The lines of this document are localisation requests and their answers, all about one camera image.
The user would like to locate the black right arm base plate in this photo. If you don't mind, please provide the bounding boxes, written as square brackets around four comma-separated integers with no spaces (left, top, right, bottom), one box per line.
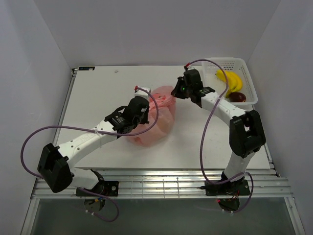
[200,179,250,196]

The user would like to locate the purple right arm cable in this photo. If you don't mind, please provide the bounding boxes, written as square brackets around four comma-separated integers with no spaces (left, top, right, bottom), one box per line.
[185,58,253,213]

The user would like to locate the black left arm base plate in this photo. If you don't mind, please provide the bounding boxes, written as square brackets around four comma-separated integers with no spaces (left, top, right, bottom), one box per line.
[75,181,119,197]

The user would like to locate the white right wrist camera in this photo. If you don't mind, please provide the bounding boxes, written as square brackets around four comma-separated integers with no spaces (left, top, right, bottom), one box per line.
[184,63,195,71]

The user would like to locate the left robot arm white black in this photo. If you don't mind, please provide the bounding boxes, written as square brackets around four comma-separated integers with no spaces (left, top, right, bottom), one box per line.
[37,96,149,196]

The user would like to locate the white plastic basket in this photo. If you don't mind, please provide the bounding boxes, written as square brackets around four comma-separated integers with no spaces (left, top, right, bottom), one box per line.
[201,57,258,106]

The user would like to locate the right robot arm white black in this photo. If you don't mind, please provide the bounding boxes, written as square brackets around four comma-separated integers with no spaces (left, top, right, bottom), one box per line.
[171,69,266,194]

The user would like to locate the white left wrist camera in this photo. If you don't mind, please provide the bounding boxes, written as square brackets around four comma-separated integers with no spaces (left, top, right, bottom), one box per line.
[134,86,151,100]

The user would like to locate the aluminium table edge rail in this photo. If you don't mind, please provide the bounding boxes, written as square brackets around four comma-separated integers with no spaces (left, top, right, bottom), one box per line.
[31,168,294,199]

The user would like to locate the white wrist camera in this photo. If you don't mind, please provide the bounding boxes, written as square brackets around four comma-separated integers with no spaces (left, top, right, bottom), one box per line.
[134,86,151,100]
[184,63,195,71]

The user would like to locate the dark label on table corner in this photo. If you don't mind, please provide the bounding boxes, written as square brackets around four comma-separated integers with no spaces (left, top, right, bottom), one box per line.
[78,66,95,71]

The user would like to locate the yellow fake banana bunch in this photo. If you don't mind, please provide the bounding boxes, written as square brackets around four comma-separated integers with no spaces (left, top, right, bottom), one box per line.
[215,70,243,98]

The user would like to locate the pink plastic bag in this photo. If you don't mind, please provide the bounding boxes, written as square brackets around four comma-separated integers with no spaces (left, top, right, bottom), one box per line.
[128,86,176,147]

